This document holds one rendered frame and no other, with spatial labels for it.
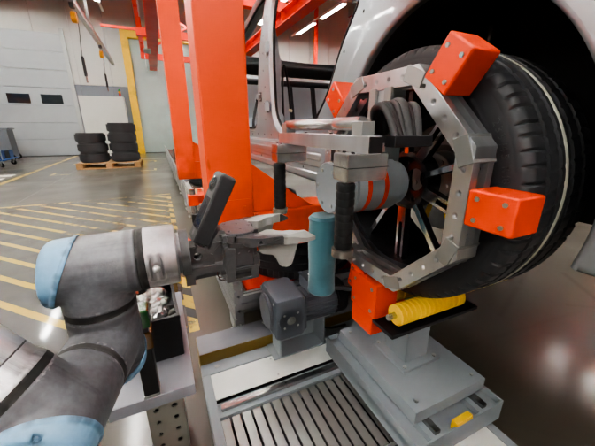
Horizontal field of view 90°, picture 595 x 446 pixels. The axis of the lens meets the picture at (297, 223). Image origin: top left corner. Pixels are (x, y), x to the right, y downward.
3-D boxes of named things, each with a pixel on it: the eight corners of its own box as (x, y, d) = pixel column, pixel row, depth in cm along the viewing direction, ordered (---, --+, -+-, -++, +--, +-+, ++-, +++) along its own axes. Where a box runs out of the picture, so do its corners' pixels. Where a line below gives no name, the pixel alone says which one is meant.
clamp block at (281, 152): (306, 161, 85) (306, 142, 83) (277, 163, 82) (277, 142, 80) (299, 159, 89) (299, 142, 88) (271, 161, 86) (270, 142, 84)
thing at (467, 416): (498, 420, 97) (505, 397, 93) (415, 472, 82) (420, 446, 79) (391, 329, 140) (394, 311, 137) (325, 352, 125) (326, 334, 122)
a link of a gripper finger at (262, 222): (276, 236, 62) (243, 250, 55) (275, 209, 60) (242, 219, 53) (288, 240, 60) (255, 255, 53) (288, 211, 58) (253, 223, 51)
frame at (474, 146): (464, 320, 67) (520, 47, 50) (443, 328, 64) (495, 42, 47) (336, 241, 114) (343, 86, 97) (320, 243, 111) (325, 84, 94)
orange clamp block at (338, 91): (364, 102, 90) (353, 81, 93) (343, 101, 87) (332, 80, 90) (354, 119, 96) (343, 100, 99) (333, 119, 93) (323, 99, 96)
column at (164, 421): (191, 450, 95) (174, 343, 82) (157, 465, 91) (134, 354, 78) (188, 424, 104) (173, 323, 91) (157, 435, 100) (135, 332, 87)
